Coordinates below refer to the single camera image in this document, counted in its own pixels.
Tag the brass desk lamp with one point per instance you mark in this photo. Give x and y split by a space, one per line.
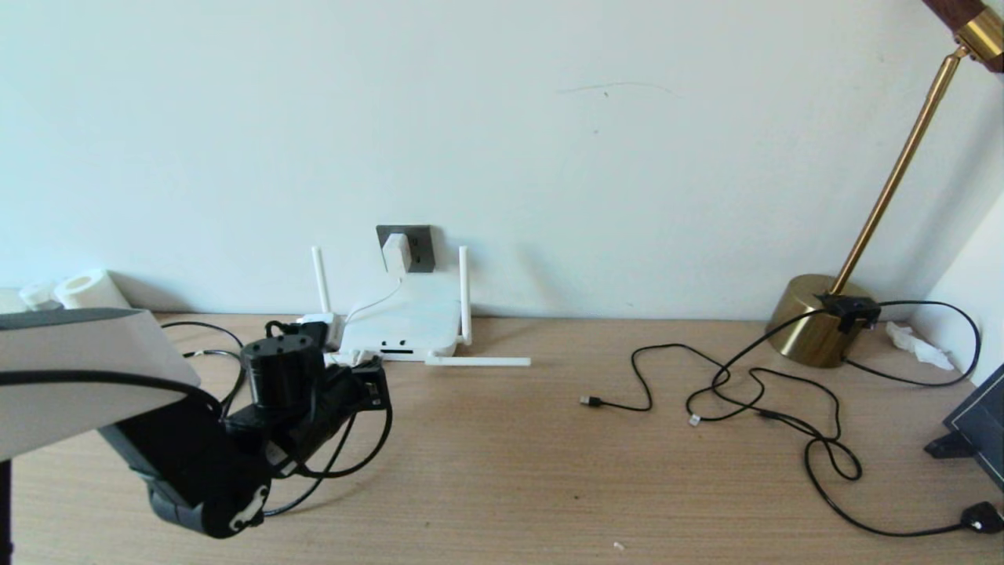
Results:
808 322

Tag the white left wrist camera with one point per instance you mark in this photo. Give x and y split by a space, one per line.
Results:
321 320

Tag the white paper roll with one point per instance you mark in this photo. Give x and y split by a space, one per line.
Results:
90 289

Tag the black clip stand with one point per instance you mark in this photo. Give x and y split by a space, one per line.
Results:
949 447

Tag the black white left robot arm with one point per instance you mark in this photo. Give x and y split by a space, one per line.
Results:
78 377

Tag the small clear jar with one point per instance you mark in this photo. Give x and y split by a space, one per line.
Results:
38 294

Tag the crumpled white tissue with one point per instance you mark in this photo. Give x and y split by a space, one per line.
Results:
918 345

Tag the white power adapter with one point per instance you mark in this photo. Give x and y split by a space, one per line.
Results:
397 253

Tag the grey wall socket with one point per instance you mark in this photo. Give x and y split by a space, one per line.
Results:
423 239

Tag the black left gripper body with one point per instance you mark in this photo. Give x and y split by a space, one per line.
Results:
353 400

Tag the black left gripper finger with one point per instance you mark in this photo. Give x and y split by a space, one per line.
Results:
375 371
361 364

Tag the white router with antennas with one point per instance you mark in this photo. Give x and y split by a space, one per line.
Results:
416 314

